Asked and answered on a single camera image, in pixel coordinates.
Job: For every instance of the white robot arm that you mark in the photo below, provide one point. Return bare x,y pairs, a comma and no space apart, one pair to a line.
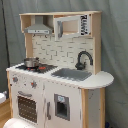
17,123

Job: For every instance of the wooden toy kitchen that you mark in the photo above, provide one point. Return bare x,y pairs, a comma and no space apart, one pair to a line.
67,89

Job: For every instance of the black toy faucet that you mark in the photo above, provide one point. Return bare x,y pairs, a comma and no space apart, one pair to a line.
79,65

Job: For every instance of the grey toy sink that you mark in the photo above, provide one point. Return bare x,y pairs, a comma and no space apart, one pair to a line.
72,74

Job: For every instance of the black stovetop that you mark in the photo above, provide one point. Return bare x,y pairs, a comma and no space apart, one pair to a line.
41,68

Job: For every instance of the silver toy pot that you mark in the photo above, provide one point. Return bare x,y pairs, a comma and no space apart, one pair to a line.
31,62

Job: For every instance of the right red stove knob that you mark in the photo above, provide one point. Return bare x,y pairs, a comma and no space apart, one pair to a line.
33,84

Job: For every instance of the red stove knob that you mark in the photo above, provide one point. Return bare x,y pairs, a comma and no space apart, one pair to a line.
33,84
15,79

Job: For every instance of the grey ice dispenser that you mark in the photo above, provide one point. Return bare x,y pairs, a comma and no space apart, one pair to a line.
62,107

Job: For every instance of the grey range hood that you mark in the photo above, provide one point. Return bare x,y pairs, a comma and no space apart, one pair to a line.
39,27

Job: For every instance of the left red stove knob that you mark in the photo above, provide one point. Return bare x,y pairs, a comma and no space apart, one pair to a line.
15,79

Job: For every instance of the oven door with window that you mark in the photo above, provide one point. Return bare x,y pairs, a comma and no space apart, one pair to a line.
27,106

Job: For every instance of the grey backdrop curtain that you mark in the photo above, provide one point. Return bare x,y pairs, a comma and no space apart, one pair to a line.
114,44

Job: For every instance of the grey fridge door handle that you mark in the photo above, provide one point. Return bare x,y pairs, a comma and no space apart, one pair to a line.
48,111

